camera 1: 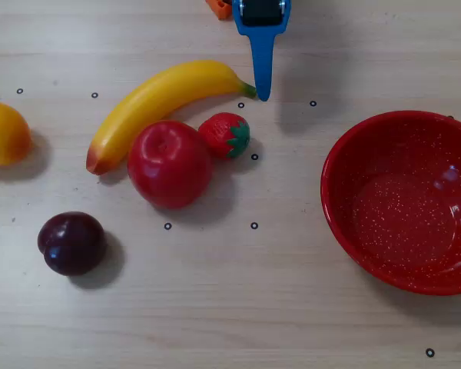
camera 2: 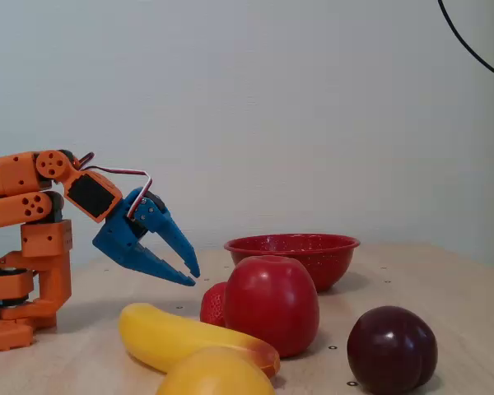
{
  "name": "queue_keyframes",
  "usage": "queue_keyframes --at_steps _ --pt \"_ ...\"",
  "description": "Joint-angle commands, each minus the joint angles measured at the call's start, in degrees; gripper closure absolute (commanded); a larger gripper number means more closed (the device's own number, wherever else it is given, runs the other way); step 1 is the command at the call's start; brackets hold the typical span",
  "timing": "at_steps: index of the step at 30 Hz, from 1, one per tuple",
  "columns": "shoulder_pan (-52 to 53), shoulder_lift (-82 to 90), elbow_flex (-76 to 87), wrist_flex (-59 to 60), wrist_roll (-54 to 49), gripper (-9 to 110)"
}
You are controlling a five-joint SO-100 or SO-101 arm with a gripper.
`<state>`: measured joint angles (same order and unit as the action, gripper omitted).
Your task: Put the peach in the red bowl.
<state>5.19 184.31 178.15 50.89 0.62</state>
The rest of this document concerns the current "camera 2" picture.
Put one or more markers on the yellow toy banana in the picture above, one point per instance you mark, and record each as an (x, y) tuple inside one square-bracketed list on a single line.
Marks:
[(156, 333)]

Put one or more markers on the yellow orange toy peach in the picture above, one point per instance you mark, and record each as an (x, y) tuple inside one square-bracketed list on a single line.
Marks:
[(214, 374)]

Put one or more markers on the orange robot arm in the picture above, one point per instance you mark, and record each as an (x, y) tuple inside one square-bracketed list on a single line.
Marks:
[(16, 173)]

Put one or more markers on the red toy apple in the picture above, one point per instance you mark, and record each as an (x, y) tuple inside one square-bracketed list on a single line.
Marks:
[(271, 304)]

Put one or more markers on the red speckled enamel bowl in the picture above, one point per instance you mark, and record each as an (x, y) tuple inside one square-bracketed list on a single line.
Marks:
[(333, 263)]

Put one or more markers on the dark purple toy plum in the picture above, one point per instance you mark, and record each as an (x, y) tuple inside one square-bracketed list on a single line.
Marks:
[(391, 349)]

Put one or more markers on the red toy strawberry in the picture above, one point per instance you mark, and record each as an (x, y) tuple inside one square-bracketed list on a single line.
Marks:
[(213, 306)]

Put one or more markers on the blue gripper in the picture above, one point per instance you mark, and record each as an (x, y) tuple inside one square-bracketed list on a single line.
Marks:
[(121, 234)]

